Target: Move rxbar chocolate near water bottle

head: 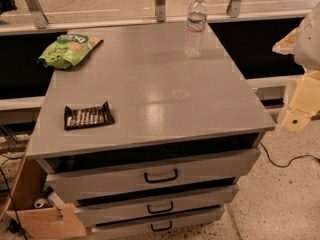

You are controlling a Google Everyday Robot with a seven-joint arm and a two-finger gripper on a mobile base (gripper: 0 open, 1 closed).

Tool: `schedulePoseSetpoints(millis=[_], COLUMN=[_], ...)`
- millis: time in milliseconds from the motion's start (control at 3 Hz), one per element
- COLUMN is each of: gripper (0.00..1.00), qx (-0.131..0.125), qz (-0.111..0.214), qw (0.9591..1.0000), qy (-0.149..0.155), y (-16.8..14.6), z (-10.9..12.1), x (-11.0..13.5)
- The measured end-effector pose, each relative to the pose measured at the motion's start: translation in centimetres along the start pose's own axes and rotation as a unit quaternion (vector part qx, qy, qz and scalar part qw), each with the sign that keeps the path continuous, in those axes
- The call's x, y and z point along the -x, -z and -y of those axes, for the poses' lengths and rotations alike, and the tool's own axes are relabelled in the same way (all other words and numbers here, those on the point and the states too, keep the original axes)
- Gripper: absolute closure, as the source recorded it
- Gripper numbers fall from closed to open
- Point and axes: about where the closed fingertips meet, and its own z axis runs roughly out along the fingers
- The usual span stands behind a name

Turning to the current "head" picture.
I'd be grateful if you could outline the black top drawer handle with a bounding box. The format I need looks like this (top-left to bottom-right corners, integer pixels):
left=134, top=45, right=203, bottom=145
left=144, top=169, right=179, bottom=184

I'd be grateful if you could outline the top grey drawer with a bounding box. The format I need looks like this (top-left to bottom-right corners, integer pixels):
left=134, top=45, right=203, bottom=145
left=47, top=148, right=260, bottom=202

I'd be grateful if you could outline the black bottom drawer handle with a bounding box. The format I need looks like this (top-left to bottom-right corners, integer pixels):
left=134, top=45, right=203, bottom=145
left=150, top=221, right=173, bottom=232

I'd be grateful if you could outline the middle grey drawer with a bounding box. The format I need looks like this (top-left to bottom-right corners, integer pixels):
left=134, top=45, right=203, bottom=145
left=75, top=184, right=239, bottom=225

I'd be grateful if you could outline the right metal railing bracket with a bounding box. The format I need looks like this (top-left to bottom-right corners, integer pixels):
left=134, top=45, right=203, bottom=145
left=226, top=0, right=242, bottom=18

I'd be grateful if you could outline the left metal railing bracket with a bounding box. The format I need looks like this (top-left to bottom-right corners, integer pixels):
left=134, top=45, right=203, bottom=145
left=25, top=0, right=48, bottom=29

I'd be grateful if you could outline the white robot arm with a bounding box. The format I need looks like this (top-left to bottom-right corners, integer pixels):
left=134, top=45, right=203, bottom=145
left=272, top=2, right=320, bottom=133

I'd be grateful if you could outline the metal railing bracket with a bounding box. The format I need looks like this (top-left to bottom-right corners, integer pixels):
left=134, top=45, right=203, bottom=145
left=25, top=0, right=48, bottom=29
left=155, top=0, right=166, bottom=22
left=226, top=0, right=242, bottom=18

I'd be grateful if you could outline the grey drawer cabinet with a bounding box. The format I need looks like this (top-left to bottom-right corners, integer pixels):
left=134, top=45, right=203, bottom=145
left=25, top=21, right=277, bottom=240

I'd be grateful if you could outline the dark chocolate rxbar wrapper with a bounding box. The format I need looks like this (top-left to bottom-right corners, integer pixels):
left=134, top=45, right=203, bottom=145
left=64, top=102, right=115, bottom=131

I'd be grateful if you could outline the grey drawer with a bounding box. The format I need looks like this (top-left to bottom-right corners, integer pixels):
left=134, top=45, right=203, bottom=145
left=47, top=148, right=260, bottom=202
left=75, top=184, right=239, bottom=225
left=92, top=206, right=224, bottom=240

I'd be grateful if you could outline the black drawer handle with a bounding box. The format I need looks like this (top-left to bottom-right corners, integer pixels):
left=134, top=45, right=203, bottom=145
left=150, top=221, right=173, bottom=232
left=144, top=169, right=179, bottom=184
left=147, top=201, right=174, bottom=215

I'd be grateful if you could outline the bottom grey drawer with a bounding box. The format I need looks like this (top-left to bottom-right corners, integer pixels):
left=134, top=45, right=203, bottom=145
left=92, top=206, right=224, bottom=240

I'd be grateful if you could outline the black middle drawer handle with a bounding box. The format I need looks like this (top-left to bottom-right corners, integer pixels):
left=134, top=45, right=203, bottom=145
left=147, top=201, right=174, bottom=215

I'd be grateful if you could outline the clear plastic water bottle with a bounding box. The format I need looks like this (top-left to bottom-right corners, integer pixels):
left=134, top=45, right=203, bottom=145
left=184, top=0, right=208, bottom=58

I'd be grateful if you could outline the metal can in crate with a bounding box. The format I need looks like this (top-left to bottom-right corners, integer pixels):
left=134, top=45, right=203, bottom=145
left=34, top=198, right=48, bottom=209

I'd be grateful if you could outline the green snack chip bag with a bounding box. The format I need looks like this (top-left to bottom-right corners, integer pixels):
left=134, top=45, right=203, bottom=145
left=37, top=34, right=103, bottom=69

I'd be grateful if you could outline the black floor cable right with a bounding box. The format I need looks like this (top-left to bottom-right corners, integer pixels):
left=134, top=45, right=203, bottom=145
left=259, top=141, right=320, bottom=169

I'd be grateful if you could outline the wooden crate box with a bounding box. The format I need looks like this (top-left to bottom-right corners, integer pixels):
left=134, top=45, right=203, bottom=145
left=4, top=157, right=87, bottom=240

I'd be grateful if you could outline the middle metal railing bracket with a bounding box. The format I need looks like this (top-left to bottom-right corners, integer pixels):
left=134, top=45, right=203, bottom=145
left=155, top=0, right=166, bottom=22

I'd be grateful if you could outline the black cables left floor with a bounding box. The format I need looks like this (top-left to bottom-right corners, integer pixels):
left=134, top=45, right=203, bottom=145
left=0, top=123, right=29, bottom=240

